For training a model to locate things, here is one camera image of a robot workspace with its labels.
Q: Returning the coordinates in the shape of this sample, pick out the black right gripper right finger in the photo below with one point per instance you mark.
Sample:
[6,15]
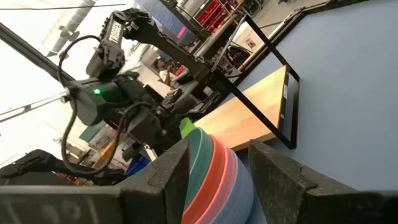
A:
[276,180]

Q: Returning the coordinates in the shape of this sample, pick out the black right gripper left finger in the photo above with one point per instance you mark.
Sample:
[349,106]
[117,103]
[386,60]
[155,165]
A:
[158,193]

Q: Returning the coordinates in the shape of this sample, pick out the green plastic bowl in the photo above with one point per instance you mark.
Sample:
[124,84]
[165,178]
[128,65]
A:
[186,127]

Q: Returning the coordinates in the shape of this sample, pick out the blue plastic bowl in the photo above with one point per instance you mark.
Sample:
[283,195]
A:
[239,199]

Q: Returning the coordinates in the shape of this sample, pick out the coral red plastic bowl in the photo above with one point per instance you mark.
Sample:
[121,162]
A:
[211,186]

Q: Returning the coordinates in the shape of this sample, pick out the teal plastic bowl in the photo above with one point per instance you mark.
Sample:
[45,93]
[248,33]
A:
[200,158]

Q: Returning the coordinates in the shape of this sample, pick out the pink plastic bowl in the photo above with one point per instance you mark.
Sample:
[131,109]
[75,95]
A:
[224,193]

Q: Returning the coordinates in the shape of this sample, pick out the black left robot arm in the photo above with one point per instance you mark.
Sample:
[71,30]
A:
[112,53]

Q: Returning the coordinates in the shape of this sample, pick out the blue storage bin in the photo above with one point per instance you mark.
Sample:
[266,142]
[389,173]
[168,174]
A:
[136,165]

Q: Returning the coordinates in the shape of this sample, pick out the black keyboard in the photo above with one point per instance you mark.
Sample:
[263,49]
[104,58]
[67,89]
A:
[171,99]

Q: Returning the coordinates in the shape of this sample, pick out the person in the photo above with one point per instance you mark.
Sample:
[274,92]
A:
[164,76]

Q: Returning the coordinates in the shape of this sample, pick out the blue table mat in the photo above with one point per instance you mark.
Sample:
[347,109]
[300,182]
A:
[342,93]

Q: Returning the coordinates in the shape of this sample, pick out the computer monitor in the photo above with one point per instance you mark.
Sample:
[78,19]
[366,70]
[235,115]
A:
[164,18]

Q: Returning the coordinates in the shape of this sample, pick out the red storage bins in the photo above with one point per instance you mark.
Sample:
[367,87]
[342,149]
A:
[211,15]

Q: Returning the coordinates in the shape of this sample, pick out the black diagonal support strut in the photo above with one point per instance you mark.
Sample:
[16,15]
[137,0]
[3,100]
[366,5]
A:
[31,49]

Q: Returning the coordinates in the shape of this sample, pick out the wooden shelf with black frame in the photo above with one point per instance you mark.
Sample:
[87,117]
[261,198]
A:
[245,115]

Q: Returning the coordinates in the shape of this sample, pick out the black table border frame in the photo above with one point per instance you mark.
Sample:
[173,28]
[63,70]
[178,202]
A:
[292,25]

